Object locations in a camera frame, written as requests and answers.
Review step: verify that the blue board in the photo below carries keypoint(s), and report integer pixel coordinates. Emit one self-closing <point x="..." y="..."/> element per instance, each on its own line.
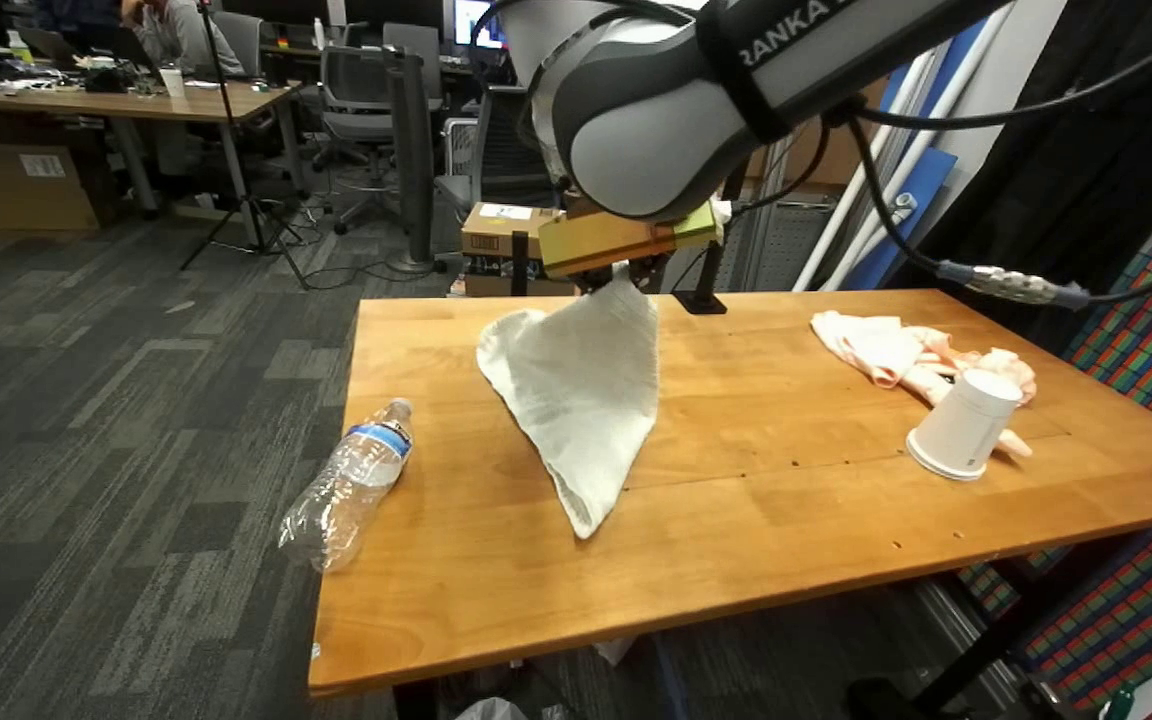
<point x="916" y="200"/>

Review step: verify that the cardboard box with label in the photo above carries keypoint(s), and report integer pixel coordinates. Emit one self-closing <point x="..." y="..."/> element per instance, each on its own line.
<point x="30" y="184"/>

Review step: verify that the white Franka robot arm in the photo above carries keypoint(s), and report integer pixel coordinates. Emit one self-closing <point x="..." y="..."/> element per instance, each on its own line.
<point x="642" y="121"/>

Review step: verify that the clear plastic water bottle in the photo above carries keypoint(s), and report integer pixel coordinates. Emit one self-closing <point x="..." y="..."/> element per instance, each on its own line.
<point x="351" y="487"/>

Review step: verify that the wooden wrist mount block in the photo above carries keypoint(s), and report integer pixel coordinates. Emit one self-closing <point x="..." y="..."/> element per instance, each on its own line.
<point x="616" y="240"/>

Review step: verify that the person in grey shirt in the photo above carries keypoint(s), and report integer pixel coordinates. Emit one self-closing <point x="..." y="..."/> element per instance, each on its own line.
<point x="190" y="32"/>

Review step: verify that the pink cloth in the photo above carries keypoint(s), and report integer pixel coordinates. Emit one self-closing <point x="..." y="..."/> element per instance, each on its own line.
<point x="883" y="345"/>

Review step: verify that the large cardboard sheet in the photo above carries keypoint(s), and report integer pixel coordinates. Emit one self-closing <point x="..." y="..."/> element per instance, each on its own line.
<point x="829" y="154"/>

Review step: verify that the black tripod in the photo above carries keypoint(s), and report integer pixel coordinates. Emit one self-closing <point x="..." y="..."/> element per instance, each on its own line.
<point x="251" y="200"/>

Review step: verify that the colourful striped fabric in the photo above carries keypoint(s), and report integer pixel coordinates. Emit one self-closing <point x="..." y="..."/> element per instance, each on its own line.
<point x="1136" y="613"/>

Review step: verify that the lit computer monitor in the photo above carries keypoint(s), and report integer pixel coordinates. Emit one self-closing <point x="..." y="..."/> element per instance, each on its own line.
<point x="468" y="21"/>

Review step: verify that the grey office chair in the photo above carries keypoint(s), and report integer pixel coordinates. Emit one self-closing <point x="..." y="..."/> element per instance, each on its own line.
<point x="358" y="93"/>

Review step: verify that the white cloth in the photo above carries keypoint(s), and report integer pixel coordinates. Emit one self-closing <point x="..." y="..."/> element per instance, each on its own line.
<point x="581" y="386"/>

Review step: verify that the long wooden desk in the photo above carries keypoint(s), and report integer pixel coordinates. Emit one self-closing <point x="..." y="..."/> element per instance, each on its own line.
<point x="110" y="106"/>

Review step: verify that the white paper cup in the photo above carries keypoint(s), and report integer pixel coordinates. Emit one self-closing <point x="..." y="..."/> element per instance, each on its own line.
<point x="963" y="429"/>

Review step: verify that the black table frame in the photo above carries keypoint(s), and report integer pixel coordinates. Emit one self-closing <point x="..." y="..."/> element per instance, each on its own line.
<point x="1000" y="636"/>

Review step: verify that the black camera stand pole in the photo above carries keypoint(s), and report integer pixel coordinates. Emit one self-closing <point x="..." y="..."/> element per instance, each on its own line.
<point x="701" y="297"/>

